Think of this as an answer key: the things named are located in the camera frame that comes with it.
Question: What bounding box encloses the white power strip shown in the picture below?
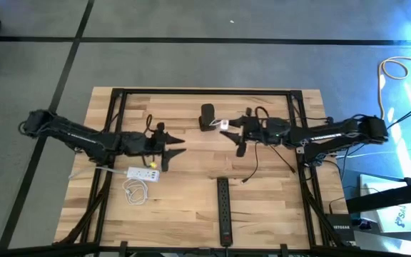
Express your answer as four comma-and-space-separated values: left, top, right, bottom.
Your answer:
126, 167, 160, 183

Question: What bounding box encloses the black metal beam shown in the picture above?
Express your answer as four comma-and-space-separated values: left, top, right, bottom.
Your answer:
345, 179, 411, 214

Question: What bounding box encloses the black network switch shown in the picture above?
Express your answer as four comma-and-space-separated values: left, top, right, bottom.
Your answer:
325, 213, 355, 242

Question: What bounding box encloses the yellow floor cable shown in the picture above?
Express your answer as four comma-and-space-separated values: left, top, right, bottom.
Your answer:
369, 56, 411, 136

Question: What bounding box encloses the grey metal plate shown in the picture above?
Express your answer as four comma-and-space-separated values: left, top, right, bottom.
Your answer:
353, 230, 411, 257

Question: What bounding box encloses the long black power strip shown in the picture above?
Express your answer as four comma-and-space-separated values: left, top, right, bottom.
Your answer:
219, 177, 233, 248

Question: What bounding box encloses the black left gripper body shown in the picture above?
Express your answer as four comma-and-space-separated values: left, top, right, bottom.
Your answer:
143, 122, 170, 172

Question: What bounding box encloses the white box with blue logo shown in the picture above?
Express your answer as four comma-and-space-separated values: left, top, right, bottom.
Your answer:
360, 173, 411, 233

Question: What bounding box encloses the black tower power strip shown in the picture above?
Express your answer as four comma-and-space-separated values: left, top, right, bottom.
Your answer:
198, 103, 218, 132

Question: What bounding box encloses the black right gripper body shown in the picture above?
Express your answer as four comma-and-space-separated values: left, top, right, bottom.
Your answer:
236, 107, 264, 157

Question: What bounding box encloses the black metal table frame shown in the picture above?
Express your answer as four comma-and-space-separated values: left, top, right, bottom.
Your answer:
50, 87, 358, 257

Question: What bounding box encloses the black USB cable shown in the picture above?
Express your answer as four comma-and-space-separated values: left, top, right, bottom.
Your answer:
241, 142, 298, 185

